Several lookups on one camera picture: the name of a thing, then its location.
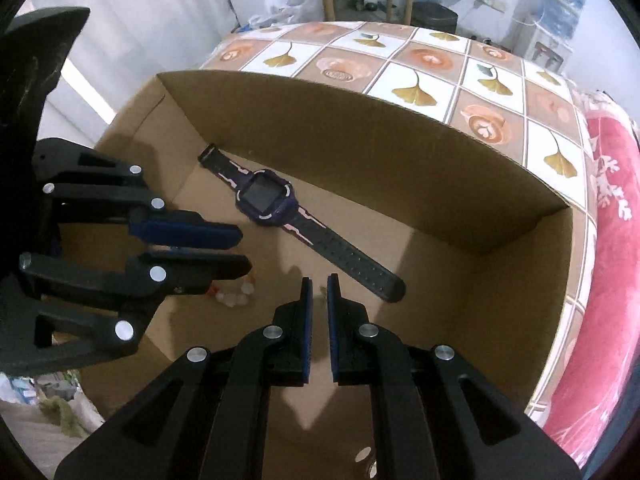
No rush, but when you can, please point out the purple smartwatch black strap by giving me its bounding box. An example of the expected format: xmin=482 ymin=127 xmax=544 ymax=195
xmin=198 ymin=143 xmax=407 ymax=304

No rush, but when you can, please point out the black trash bin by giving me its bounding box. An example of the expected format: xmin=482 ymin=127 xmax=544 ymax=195
xmin=411 ymin=0 xmax=458 ymax=36

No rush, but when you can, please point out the white curtain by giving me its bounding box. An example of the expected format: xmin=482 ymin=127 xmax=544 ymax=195
xmin=30 ymin=0 xmax=236 ymax=131

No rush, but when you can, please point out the green cloth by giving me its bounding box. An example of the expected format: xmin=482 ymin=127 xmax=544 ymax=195
xmin=39 ymin=395 xmax=93 ymax=438

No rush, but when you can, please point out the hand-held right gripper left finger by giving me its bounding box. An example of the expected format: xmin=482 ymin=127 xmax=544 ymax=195
xmin=52 ymin=276 xmax=315 ymax=480

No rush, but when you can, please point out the pink bead bracelet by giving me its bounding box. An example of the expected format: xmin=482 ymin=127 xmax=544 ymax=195
xmin=206 ymin=271 xmax=257 ymax=308

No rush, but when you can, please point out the brown cardboard box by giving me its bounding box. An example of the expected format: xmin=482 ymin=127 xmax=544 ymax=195
xmin=92 ymin=71 xmax=591 ymax=480

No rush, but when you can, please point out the white plastic bag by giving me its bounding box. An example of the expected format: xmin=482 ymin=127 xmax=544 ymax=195
xmin=277 ymin=0 xmax=322 ymax=26

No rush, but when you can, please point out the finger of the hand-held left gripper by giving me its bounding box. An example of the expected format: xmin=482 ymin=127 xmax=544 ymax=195
xmin=31 ymin=136 xmax=244 ymax=252
xmin=0 ymin=251 xmax=253 ymax=377

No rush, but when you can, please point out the pink blanket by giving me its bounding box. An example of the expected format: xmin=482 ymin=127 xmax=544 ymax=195
xmin=542 ymin=87 xmax=640 ymax=456

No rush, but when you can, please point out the white water dispenser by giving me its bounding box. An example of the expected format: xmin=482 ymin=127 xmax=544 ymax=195
xmin=505 ymin=10 xmax=573 ymax=73

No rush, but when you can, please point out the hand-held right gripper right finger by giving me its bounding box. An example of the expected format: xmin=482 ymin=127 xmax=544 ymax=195
xmin=327 ymin=273 xmax=583 ymax=480

